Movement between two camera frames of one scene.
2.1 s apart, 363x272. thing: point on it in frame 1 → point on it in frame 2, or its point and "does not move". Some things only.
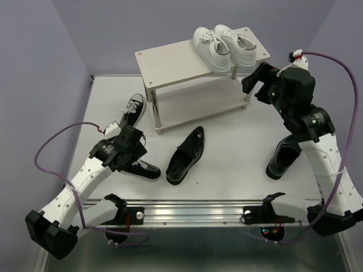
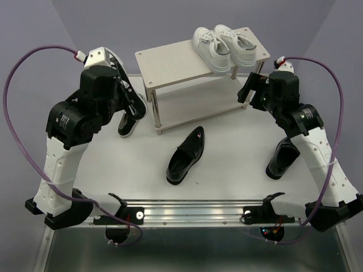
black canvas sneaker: (142, 170) → (133, 103)
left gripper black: (138, 152) → (125, 102)
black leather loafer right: (287, 152) does not move
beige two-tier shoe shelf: (182, 89) does not move
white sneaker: (211, 51) does not move
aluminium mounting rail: (203, 213) does not move
